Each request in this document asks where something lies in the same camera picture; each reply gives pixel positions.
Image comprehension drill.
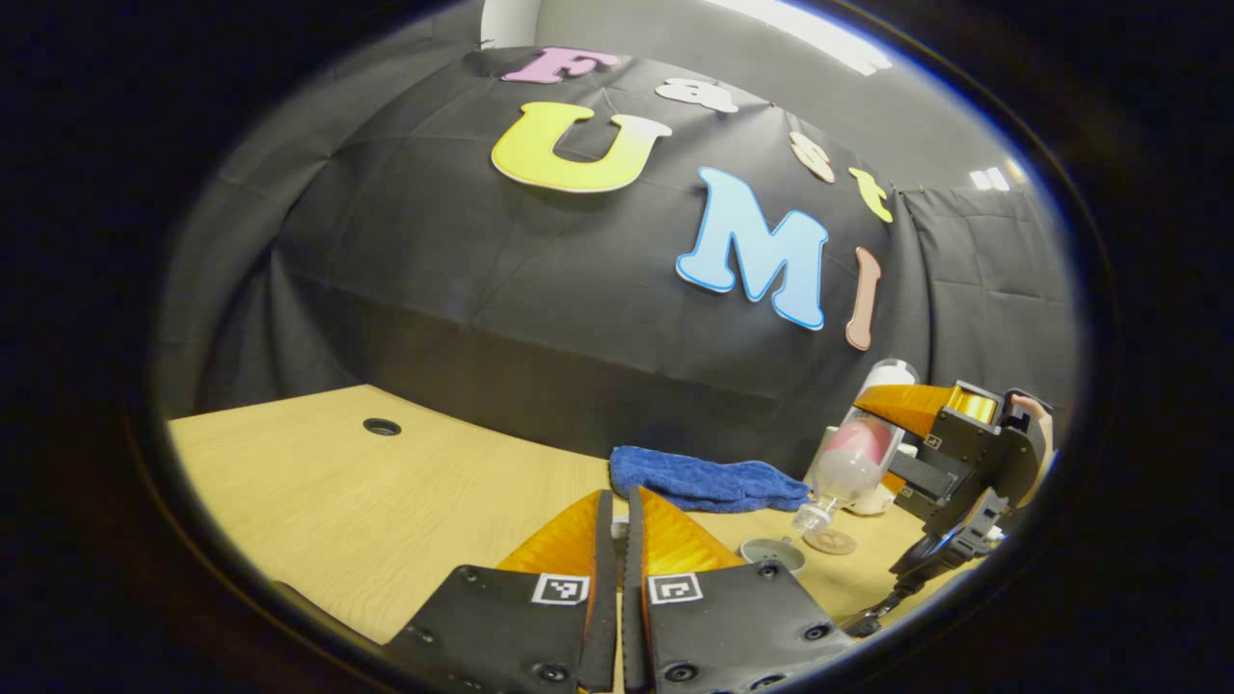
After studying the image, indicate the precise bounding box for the clear plastic water bottle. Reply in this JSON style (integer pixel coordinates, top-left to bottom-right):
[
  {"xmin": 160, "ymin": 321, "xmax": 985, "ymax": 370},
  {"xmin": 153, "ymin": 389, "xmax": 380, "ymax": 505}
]
[{"xmin": 791, "ymin": 358, "xmax": 923, "ymax": 537}]

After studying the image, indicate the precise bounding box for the white toaster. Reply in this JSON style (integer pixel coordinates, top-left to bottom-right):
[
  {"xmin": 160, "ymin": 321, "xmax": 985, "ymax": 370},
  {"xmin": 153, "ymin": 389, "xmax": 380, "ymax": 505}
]
[{"xmin": 806, "ymin": 424, "xmax": 919, "ymax": 518}]

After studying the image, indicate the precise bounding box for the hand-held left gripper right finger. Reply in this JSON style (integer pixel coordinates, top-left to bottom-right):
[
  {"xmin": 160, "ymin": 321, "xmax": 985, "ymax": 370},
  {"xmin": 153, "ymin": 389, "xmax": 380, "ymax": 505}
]
[{"xmin": 622, "ymin": 485, "xmax": 859, "ymax": 694}]

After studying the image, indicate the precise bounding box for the black backdrop cloth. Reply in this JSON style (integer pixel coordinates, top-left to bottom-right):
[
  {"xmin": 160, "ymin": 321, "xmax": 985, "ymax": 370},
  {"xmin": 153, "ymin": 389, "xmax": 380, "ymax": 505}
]
[{"xmin": 152, "ymin": 24, "xmax": 1083, "ymax": 478}]

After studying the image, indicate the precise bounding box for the white ceramic teacup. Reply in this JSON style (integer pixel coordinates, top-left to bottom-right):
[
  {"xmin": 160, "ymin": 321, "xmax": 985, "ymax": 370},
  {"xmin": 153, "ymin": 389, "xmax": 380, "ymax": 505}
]
[{"xmin": 738, "ymin": 536, "xmax": 808, "ymax": 577}]

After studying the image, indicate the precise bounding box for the blue towel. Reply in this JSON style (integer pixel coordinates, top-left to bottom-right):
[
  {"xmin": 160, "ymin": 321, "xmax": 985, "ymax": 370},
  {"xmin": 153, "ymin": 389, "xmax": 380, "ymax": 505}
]
[{"xmin": 608, "ymin": 444, "xmax": 812, "ymax": 515}]

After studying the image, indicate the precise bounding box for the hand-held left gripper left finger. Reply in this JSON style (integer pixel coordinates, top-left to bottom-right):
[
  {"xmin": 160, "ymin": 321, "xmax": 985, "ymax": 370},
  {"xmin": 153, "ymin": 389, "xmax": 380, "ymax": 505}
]
[{"xmin": 381, "ymin": 490, "xmax": 619, "ymax": 694}]

